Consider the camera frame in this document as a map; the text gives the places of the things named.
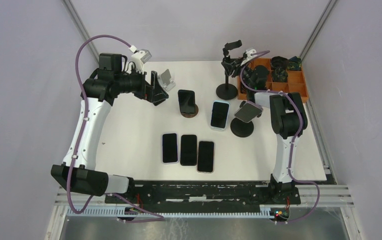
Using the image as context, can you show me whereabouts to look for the black right clamp stand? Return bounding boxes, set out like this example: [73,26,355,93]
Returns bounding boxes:
[230,114,254,138]

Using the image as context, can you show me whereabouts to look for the light blue case phone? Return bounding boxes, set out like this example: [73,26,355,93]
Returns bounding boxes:
[210,100,230,129]

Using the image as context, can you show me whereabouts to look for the purple case phone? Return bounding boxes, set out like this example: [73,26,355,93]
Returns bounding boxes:
[162,133,179,164]

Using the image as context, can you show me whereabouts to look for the silver folding phone stand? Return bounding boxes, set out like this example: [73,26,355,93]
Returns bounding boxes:
[157,69,176,92]

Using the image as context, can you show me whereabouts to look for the black phone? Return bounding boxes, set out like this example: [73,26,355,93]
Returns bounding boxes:
[179,134,198,166]

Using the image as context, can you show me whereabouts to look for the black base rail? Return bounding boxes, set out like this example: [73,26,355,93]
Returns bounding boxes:
[121,180,302,214]

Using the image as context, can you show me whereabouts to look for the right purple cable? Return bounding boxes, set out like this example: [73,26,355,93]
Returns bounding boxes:
[239,50,321,223]

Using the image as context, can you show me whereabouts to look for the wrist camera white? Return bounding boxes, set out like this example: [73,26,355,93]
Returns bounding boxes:
[130,49,152,74]
[241,48,257,65]

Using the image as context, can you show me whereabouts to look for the black lens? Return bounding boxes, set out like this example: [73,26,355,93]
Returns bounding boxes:
[239,85,248,95]

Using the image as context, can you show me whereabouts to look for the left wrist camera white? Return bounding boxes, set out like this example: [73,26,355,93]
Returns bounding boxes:
[130,49,152,74]

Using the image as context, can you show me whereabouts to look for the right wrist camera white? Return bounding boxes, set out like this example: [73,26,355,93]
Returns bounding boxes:
[241,48,257,65]

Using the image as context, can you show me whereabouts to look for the purple cable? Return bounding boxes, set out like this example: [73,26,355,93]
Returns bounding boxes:
[66,34,136,215]
[239,50,321,223]

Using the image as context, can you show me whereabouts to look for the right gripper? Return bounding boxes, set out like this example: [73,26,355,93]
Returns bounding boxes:
[220,56,254,89]

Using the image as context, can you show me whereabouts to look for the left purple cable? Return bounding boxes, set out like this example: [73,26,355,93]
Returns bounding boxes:
[66,34,136,215]

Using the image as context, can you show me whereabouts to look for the black tall round-base stand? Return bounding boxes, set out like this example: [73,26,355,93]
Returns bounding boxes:
[216,40,242,100]

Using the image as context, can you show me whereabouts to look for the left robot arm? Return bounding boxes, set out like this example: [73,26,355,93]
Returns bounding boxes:
[50,49,169,204]

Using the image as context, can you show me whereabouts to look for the white cable duct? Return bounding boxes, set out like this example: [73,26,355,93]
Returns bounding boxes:
[66,206,276,220]

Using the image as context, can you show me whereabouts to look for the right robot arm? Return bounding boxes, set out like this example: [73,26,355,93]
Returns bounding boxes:
[221,57,308,204]

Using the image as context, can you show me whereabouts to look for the orange compartment tray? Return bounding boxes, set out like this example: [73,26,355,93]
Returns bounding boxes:
[237,58,309,103]

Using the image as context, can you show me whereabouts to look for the white small phone stand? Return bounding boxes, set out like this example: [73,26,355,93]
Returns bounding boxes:
[210,126,226,132]

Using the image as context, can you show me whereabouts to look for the round wooden phone stand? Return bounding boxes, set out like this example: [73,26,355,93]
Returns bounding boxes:
[180,105,199,118]

